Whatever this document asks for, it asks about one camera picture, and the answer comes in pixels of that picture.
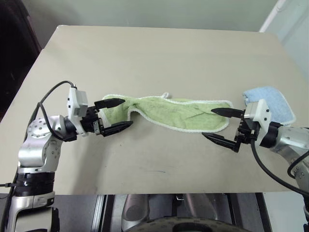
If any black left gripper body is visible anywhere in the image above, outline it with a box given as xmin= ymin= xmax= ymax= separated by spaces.
xmin=81 ymin=105 xmax=106 ymax=136

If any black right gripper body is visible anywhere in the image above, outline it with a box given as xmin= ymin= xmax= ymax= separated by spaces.
xmin=233 ymin=110 xmax=261 ymax=153

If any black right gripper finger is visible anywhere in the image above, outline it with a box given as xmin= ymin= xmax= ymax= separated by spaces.
xmin=211 ymin=107 xmax=243 ymax=119
xmin=202 ymin=132 xmax=237 ymax=150

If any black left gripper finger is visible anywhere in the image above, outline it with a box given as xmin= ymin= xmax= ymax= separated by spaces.
xmin=101 ymin=120 xmax=134 ymax=138
xmin=94 ymin=98 xmax=126 ymax=110

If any green towel with white trim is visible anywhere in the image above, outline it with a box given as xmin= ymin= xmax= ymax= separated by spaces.
xmin=101 ymin=91 xmax=234 ymax=134

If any folded light blue towel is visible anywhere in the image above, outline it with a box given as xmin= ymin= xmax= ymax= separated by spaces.
xmin=242 ymin=85 xmax=296 ymax=127

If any grey rounded shape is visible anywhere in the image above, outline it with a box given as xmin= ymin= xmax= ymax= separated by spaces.
xmin=121 ymin=194 xmax=155 ymax=232

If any black round disc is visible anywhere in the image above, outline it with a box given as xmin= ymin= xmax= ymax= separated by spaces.
xmin=135 ymin=217 xmax=234 ymax=232

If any white vertical pipe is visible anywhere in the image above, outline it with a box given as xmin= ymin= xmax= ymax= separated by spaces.
xmin=258 ymin=0 xmax=290 ymax=33

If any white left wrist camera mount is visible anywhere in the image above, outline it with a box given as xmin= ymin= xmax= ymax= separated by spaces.
xmin=66 ymin=84 xmax=89 ymax=138

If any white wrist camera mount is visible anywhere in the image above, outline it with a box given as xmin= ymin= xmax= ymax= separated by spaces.
xmin=243 ymin=98 xmax=273 ymax=133
xmin=66 ymin=84 xmax=89 ymax=138

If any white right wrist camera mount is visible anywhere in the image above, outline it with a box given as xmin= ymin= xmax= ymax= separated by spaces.
xmin=243 ymin=98 xmax=273 ymax=133

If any metal table frame rail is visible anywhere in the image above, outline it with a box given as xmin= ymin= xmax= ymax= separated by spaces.
xmin=92 ymin=194 xmax=114 ymax=232
xmin=229 ymin=192 xmax=272 ymax=232

